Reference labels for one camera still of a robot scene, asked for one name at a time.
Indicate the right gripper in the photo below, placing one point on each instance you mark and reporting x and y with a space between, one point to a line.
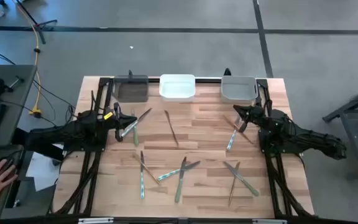
253 113

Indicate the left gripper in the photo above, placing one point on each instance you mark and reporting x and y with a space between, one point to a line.
113 121

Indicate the wooden chopstick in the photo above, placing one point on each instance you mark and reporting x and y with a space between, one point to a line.
232 189

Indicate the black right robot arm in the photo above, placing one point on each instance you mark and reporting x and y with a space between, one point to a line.
291 133

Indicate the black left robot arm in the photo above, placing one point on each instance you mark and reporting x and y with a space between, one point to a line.
73 130

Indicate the grey plastic bin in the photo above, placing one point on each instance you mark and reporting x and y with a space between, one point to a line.
238 90

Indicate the dark transparent bin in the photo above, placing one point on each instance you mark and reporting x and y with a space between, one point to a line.
132 93

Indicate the white plastic bin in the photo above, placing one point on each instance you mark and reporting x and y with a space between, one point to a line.
177 88

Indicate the black metal bar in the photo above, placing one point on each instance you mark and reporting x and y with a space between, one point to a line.
53 154

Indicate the black computer mouse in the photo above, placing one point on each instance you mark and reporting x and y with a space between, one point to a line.
9 162

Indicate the black tripod stand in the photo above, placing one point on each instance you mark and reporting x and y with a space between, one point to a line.
40 26

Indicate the black frame clamp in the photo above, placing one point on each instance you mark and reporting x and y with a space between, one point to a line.
130 73
227 72

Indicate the black aluminium table frame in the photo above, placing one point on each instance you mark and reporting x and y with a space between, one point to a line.
208 80

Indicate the silver metal bracket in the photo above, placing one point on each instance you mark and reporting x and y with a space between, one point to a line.
269 221
95 221

